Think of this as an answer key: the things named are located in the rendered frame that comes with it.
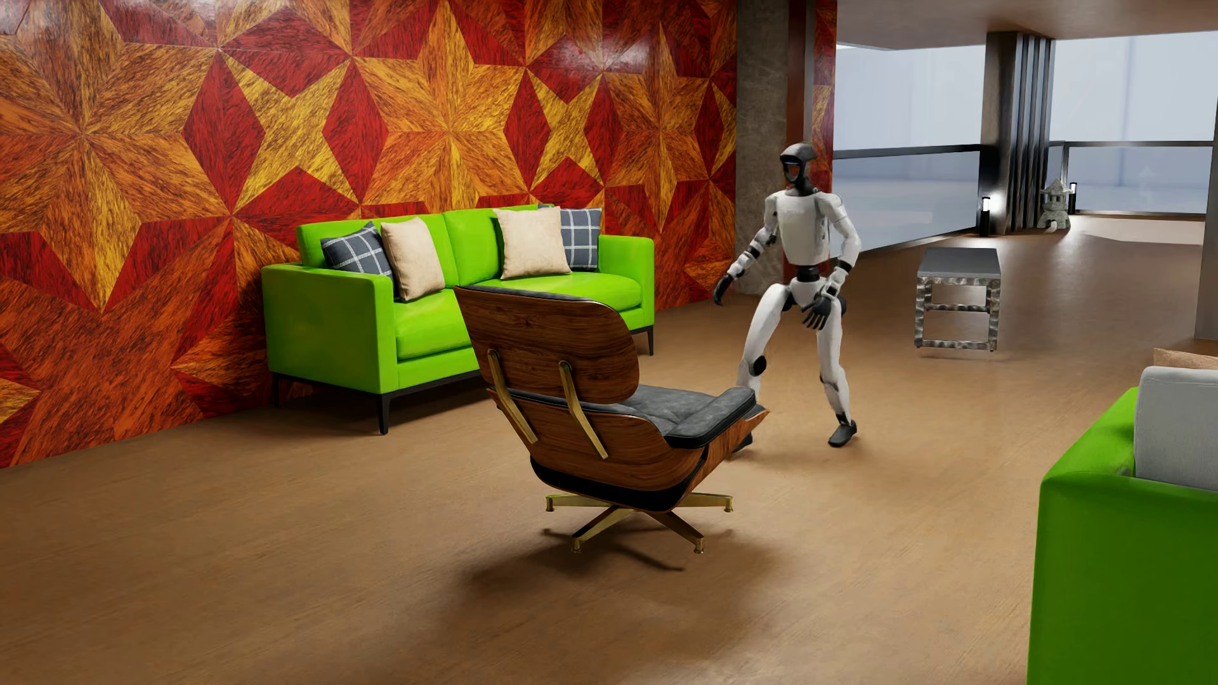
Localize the wood and leather armchair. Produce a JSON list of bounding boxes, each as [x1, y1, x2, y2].
[[454, 286, 770, 555]]

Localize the bright green armchair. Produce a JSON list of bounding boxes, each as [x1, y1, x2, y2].
[[1026, 386, 1218, 685]]

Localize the white humanoid robot body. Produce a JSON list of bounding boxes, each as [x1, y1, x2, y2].
[[735, 143, 860, 455]]

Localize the grey metal side table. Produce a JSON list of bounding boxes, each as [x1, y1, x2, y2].
[[914, 246, 1003, 352]]

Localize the grey plaid cushion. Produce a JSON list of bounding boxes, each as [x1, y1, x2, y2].
[[320, 223, 395, 280], [539, 202, 603, 273]]

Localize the beige cushion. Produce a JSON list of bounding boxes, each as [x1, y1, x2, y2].
[[494, 206, 573, 282], [379, 217, 447, 303]]

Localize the small stone lantern statue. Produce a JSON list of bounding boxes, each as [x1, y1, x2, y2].
[[1037, 177, 1071, 233]]

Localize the bright green sofa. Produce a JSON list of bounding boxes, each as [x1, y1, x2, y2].
[[261, 204, 657, 436]]

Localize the light grey cushion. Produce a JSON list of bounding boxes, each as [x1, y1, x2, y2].
[[1132, 365, 1218, 493]]

